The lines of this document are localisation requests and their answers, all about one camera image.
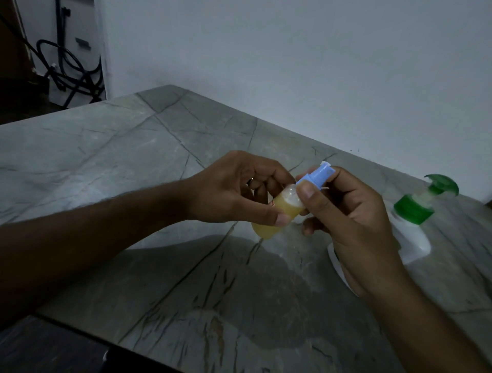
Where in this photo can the person's left hand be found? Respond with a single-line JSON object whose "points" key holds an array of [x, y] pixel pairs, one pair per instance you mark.
{"points": [[219, 192]]}

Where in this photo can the large white bottle green pump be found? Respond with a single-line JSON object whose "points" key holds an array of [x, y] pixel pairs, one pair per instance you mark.
{"points": [[413, 230]]}

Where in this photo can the blue spray cap with tube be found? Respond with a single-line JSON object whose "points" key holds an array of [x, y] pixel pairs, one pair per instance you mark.
{"points": [[317, 177]]}

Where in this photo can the person's right hand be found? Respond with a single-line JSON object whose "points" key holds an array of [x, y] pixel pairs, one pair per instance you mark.
{"points": [[361, 238]]}

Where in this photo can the small grey wall bracket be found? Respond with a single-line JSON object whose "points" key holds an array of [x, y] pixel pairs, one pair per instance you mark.
{"points": [[83, 43]]}

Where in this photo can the small clear bottle red label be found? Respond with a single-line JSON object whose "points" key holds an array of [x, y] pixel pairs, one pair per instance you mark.
{"points": [[286, 203]]}

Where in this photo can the person's left forearm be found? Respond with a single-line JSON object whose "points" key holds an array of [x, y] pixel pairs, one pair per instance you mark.
{"points": [[88, 238]]}

